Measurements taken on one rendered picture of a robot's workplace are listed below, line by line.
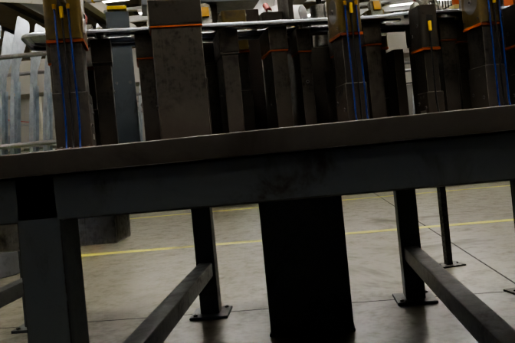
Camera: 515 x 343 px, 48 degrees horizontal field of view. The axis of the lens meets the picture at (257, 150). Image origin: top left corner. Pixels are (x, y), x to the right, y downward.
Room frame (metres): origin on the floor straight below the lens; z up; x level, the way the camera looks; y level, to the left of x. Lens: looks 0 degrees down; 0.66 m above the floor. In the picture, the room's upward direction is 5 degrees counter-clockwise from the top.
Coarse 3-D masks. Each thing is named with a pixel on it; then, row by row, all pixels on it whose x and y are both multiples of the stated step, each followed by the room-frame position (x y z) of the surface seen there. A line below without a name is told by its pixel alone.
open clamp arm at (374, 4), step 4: (372, 0) 1.78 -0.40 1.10; (376, 0) 1.78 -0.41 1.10; (368, 4) 1.79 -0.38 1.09; (372, 4) 1.77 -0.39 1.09; (376, 4) 1.77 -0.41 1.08; (380, 4) 1.78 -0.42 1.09; (368, 8) 1.80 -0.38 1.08; (372, 8) 1.78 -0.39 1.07; (376, 8) 1.77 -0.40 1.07; (380, 8) 1.77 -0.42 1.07; (372, 12) 1.77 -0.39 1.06; (376, 12) 1.77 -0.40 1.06; (380, 12) 1.78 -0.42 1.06; (384, 36) 1.76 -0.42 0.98
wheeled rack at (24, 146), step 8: (0, 56) 5.18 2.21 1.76; (8, 56) 5.18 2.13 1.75; (16, 56) 5.19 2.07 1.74; (24, 56) 5.19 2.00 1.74; (32, 56) 5.20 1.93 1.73; (24, 72) 6.11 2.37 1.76; (40, 72) 6.11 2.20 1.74; (8, 144) 5.19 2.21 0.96; (16, 144) 5.18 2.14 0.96; (24, 144) 5.18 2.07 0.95; (32, 144) 5.19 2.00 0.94; (40, 144) 5.19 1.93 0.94; (48, 144) 5.20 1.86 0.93; (56, 144) 5.77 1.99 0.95; (8, 152) 6.12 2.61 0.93
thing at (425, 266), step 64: (0, 192) 1.00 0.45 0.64; (64, 192) 0.99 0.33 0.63; (128, 192) 0.98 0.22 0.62; (192, 192) 0.97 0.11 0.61; (256, 192) 0.96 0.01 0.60; (320, 192) 0.96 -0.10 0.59; (512, 192) 1.00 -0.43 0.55; (64, 256) 1.00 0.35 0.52; (64, 320) 0.99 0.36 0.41; (192, 320) 2.41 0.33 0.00
